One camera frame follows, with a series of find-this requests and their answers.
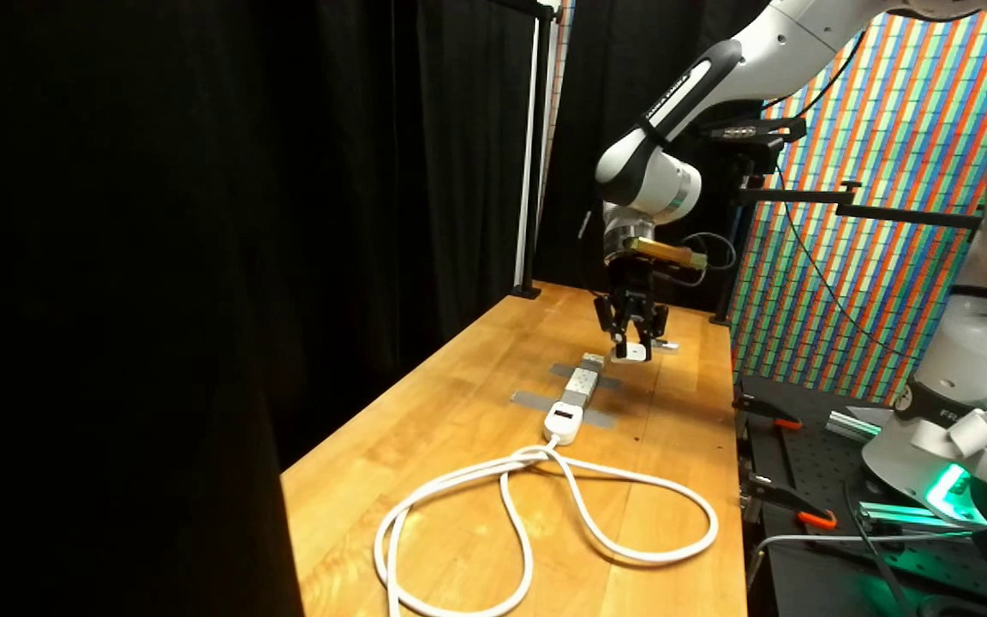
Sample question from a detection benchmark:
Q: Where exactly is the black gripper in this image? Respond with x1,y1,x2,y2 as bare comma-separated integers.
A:
596,259,671,363

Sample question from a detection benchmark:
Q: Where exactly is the grey tape strip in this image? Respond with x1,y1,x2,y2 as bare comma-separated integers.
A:
511,389,623,432
547,361,623,398

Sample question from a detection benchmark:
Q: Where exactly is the white power strip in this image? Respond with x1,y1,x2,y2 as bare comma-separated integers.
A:
538,352,608,449

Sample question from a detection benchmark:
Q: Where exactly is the tall stand pole with base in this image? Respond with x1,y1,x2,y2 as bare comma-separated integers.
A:
507,0,547,303

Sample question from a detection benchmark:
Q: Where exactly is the green tool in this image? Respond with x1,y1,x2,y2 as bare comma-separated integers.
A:
821,408,886,447
852,496,946,533

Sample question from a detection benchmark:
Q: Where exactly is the colourful patterned board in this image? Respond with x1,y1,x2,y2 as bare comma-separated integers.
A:
725,6,987,411

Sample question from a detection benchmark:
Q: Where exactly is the silver metal rod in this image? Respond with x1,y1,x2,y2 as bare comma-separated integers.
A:
756,527,982,557

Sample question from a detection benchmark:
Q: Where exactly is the black curtain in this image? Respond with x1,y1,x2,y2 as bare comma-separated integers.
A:
0,0,771,617

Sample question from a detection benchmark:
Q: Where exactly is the gold wrist camera bar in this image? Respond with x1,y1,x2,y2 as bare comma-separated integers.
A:
628,232,713,283

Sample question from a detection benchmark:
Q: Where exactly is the white power strip cord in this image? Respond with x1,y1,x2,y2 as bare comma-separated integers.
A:
368,440,724,617

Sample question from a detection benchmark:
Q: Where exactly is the orange handled clamp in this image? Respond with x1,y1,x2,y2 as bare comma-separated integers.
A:
732,390,809,440
744,472,841,536

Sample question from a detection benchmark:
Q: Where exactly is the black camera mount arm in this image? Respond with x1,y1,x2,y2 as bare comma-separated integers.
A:
707,111,987,238

